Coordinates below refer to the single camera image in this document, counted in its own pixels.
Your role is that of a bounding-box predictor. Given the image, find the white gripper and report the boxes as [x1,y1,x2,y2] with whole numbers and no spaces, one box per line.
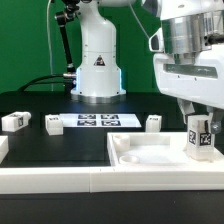
[153,53,224,134]

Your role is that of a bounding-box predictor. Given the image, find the white square table top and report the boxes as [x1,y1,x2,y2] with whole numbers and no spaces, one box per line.
[107,132,224,166]

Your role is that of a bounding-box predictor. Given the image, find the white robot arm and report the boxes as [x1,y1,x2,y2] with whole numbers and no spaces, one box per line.
[72,0,224,134]

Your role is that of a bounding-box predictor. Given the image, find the sheet with fiducial markers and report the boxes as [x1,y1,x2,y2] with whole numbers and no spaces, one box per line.
[59,113,141,128]

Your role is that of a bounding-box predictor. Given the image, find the white U-shaped obstacle fence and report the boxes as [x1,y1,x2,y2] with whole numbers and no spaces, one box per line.
[0,134,224,195]

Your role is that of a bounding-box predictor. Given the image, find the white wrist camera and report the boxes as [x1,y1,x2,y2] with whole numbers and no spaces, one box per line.
[149,28,164,52]

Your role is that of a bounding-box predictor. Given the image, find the black cables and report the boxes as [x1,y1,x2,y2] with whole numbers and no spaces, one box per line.
[18,73,78,93]

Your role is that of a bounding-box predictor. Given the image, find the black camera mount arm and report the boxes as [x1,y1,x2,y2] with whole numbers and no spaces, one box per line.
[55,0,80,78]

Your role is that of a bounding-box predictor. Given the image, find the white hanging cable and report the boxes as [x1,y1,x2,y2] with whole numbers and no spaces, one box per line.
[46,0,56,93]

